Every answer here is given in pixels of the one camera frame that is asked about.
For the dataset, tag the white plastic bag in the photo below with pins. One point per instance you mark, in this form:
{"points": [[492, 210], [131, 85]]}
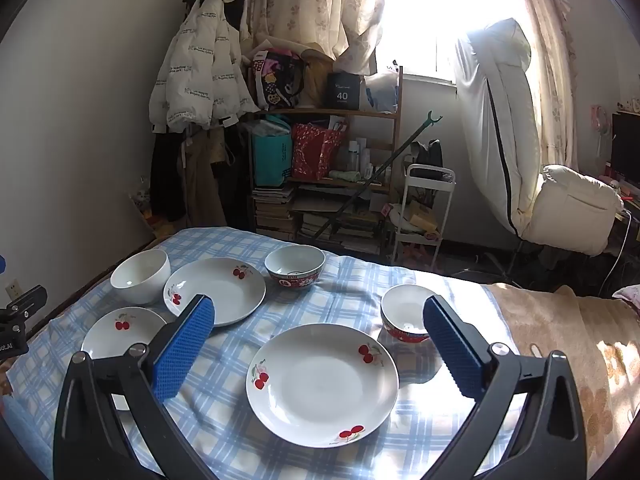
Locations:
{"points": [[382, 92]]}

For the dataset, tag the black hanging garment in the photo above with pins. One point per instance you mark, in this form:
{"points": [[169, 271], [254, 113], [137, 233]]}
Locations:
{"points": [[165, 175]]}

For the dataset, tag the wooden shelf unit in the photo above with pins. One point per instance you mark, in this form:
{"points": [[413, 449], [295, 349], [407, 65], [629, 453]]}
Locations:
{"points": [[395, 125]]}

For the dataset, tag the black backpack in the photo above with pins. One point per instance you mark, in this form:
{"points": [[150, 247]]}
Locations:
{"points": [[427, 155]]}

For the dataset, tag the green folded cloth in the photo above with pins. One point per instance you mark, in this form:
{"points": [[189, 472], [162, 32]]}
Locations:
{"points": [[345, 176]]}

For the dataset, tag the white trolley cart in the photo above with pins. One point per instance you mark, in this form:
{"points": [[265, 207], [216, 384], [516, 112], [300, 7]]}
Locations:
{"points": [[430, 174]]}

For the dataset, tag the small red patterned bowl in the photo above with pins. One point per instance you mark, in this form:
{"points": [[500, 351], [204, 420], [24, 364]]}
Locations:
{"points": [[402, 305]]}

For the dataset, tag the white wall outlet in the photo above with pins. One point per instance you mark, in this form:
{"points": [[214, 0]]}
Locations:
{"points": [[13, 288]]}

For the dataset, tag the blue plaid bed sheet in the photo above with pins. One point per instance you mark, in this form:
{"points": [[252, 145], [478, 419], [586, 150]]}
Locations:
{"points": [[350, 300]]}

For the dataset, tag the black cardboard box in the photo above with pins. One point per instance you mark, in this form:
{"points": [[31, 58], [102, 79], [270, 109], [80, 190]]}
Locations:
{"points": [[345, 92]]}

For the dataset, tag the stack of books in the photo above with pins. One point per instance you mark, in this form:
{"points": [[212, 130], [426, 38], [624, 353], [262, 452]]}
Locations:
{"points": [[275, 215], [350, 232]]}

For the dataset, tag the white cherry-print plate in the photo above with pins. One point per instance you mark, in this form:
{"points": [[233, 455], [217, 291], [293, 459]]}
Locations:
{"points": [[225, 287], [107, 340], [320, 390]]}

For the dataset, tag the black monitor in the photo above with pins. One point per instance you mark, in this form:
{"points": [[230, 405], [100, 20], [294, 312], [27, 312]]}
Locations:
{"points": [[627, 150]]}

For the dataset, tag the teal shopping bag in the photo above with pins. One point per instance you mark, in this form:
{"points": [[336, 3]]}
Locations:
{"points": [[272, 155]]}

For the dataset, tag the large red patterned bowl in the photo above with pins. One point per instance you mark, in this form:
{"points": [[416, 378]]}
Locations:
{"points": [[295, 280]]}

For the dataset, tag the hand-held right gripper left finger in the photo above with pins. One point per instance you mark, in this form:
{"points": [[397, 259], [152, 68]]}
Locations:
{"points": [[185, 345]]}

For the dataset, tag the cream puffer coat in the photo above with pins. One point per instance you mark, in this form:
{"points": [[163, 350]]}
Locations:
{"points": [[575, 205]]}

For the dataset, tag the brown hanging coat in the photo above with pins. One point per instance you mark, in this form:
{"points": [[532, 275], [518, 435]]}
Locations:
{"points": [[205, 185]]}

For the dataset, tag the white puffer jacket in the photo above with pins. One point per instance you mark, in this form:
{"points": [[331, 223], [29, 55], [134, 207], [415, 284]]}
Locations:
{"points": [[200, 70]]}

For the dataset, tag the plain white bowl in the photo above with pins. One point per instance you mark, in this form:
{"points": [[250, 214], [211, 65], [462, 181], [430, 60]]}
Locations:
{"points": [[140, 280]]}

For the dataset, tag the colourful printed bag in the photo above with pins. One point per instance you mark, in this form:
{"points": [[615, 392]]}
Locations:
{"points": [[275, 80]]}

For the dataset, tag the green reacher pole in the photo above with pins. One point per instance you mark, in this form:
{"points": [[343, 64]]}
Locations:
{"points": [[395, 152]]}

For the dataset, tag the floral beige curtain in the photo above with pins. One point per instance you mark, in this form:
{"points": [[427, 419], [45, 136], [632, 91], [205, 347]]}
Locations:
{"points": [[300, 5], [555, 60]]}

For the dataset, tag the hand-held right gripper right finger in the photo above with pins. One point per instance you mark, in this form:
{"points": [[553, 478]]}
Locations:
{"points": [[450, 345]]}

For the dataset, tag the red patterned bag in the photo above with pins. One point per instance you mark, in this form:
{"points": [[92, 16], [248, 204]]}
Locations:
{"points": [[315, 152]]}

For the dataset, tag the pink wall ornament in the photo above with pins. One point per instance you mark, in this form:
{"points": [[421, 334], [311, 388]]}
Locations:
{"points": [[600, 120]]}

